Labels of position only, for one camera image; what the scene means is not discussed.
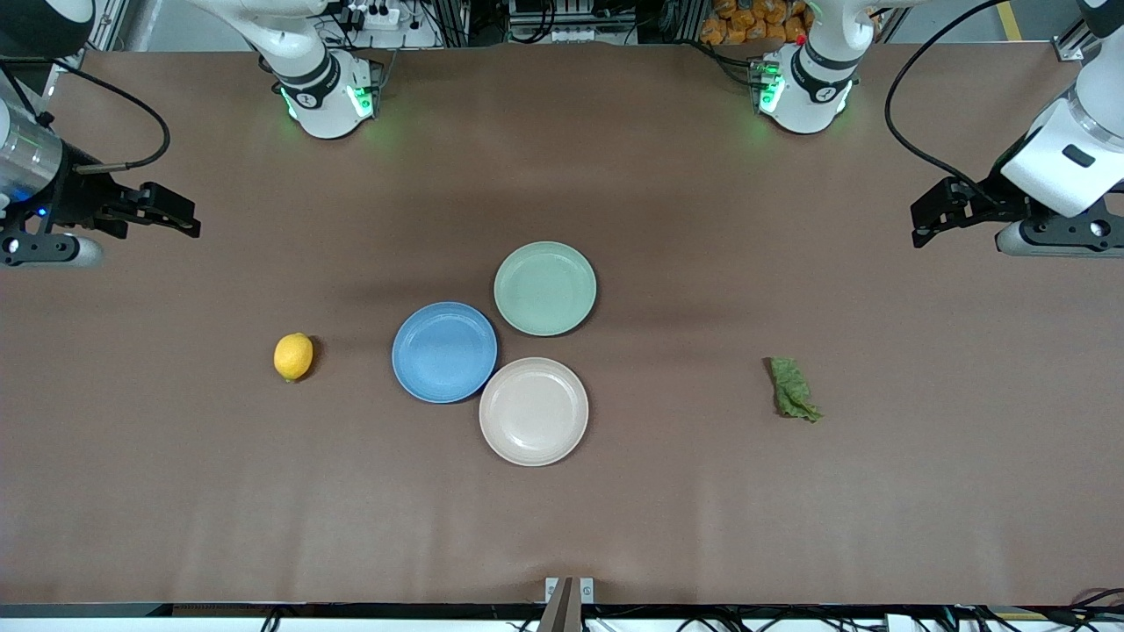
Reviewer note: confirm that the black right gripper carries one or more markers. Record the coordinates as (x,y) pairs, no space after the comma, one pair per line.
(81,197)

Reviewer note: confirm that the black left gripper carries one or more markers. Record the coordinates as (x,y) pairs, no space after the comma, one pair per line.
(990,204)

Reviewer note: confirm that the green lettuce leaf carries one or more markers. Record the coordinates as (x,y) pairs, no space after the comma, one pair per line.
(792,390)

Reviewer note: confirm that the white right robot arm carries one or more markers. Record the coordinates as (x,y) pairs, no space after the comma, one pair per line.
(318,83)

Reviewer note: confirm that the yellow lemon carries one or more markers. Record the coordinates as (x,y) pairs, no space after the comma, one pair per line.
(293,356)

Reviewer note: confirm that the bag of orange fruit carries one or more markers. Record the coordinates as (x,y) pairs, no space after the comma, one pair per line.
(746,19)

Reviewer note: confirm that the white power strip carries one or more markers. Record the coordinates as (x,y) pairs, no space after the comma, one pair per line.
(382,16)

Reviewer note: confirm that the blue round plate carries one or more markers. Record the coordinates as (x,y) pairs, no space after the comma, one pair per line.
(443,352)

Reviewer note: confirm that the pale green round plate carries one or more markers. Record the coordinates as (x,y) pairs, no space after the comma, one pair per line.
(544,289)

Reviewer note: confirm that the pale cream round plate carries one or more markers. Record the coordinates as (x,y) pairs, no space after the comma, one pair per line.
(534,412)

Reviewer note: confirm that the aluminium frame profile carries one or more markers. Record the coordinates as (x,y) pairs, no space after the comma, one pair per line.
(1073,39)

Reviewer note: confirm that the metal table edge bracket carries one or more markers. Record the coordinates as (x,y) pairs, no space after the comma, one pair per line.
(569,601)

